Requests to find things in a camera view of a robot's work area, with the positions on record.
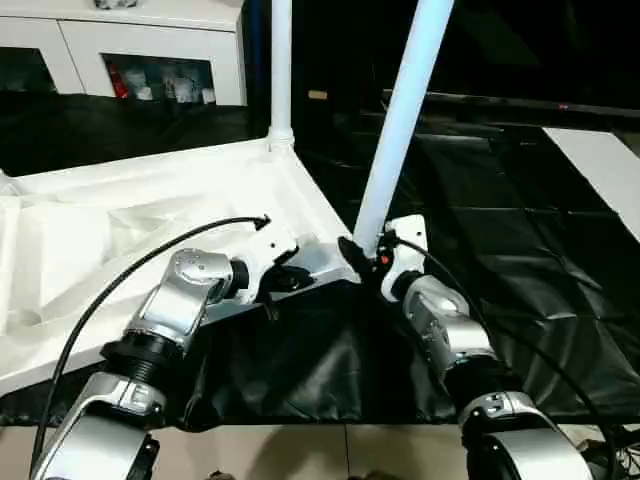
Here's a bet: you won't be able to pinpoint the white plastic table leg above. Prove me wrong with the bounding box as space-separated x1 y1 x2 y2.
350 0 456 263
266 0 297 153

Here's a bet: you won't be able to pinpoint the white plastic table top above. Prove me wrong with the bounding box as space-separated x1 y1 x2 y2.
0 135 366 396

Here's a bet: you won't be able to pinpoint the black plastic mat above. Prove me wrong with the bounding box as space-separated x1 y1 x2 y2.
0 92 640 431

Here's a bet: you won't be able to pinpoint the small bottles behind glass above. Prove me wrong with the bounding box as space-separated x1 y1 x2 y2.
105 58 217 103

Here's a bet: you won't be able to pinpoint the white paper sheet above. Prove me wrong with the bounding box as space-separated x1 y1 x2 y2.
543 128 640 243

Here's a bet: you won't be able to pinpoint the white cabinet with glass doors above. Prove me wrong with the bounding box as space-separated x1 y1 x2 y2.
0 0 249 106

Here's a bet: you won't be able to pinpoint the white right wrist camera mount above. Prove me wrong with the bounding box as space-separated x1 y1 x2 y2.
378 214 429 303

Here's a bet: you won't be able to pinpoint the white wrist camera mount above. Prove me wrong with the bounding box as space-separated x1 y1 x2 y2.
378 214 429 303
232 216 301 303

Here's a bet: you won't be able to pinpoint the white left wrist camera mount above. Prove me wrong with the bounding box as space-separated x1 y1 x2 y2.
232 216 301 303

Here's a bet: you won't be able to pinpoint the dark metal rail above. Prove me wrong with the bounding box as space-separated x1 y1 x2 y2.
384 90 640 121

